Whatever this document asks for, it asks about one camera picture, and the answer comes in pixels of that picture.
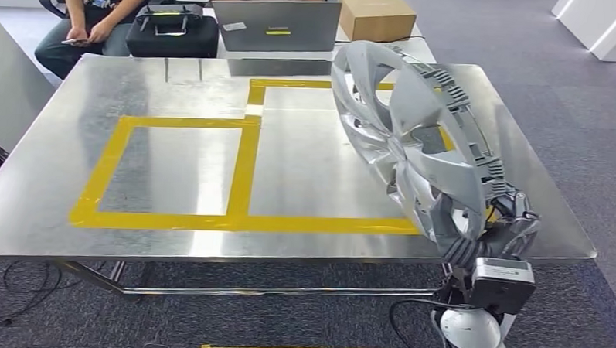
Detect silver plastic wheel hubcap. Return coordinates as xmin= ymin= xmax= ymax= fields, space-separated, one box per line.
xmin=325 ymin=39 xmax=513 ymax=253

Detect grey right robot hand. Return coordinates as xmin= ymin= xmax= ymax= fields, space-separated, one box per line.
xmin=429 ymin=187 xmax=543 ymax=261

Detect black floor cables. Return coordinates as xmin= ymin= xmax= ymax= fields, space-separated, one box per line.
xmin=0 ymin=258 xmax=126 ymax=339

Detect person's left hand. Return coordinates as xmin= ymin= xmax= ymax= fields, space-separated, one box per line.
xmin=87 ymin=19 xmax=114 ymax=45

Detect black carry case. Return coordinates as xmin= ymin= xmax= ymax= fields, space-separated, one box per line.
xmin=125 ymin=12 xmax=221 ymax=61

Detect grey panel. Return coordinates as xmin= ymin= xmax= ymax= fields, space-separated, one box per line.
xmin=0 ymin=9 xmax=59 ymax=162

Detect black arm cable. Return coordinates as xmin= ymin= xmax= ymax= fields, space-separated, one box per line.
xmin=386 ymin=296 xmax=468 ymax=348

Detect white lit wall panel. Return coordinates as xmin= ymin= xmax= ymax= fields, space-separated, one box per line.
xmin=549 ymin=0 xmax=616 ymax=63

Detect person's right hand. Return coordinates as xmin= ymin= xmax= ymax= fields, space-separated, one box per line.
xmin=65 ymin=26 xmax=89 ymax=47

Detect grey laptop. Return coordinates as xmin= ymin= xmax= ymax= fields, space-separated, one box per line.
xmin=209 ymin=0 xmax=343 ymax=56

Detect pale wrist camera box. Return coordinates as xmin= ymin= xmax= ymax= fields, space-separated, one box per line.
xmin=468 ymin=256 xmax=538 ymax=316

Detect steel workbench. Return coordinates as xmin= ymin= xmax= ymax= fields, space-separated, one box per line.
xmin=0 ymin=47 xmax=604 ymax=312

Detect brown cardboard box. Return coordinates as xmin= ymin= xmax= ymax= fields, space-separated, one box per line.
xmin=338 ymin=0 xmax=418 ymax=45

